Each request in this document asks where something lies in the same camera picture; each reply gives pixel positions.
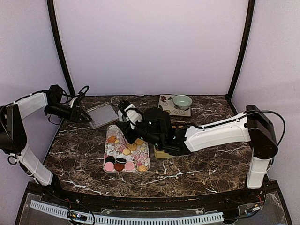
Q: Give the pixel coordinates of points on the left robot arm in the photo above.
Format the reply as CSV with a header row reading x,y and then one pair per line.
x,y
13,137

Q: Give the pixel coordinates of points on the swirl butter cookie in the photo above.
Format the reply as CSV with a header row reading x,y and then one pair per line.
x,y
142,168

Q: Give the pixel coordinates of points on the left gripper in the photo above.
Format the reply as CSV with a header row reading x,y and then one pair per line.
x,y
78,114

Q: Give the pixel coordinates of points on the gold cookie tin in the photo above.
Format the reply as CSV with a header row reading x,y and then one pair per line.
x,y
161,153

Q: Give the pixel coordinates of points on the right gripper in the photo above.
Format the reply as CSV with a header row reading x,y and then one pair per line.
x,y
125,128

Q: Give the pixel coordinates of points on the white slotted cable duct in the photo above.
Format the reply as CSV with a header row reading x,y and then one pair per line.
x,y
114,217

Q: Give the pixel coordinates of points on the black sandwich cookie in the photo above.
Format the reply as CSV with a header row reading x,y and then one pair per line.
x,y
121,160
110,159

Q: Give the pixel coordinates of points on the brown chocolate cookie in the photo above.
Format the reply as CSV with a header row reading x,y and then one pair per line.
x,y
119,167

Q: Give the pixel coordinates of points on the square floral plate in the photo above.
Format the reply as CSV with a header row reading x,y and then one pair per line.
x,y
166,104

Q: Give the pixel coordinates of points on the floral cookie tray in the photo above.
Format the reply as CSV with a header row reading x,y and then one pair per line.
x,y
116,145

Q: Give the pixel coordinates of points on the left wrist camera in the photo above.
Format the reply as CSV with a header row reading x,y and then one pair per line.
x,y
74,102

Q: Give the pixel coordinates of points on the silver tin lid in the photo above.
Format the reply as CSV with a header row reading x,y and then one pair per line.
x,y
102,115

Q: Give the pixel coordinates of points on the light green ceramic bowl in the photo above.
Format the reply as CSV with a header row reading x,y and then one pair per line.
x,y
182,102

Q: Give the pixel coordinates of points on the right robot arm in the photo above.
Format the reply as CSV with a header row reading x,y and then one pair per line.
x,y
252,126

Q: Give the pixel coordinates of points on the pink sandwich cookie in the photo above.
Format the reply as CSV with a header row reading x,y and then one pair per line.
x,y
109,166
129,166

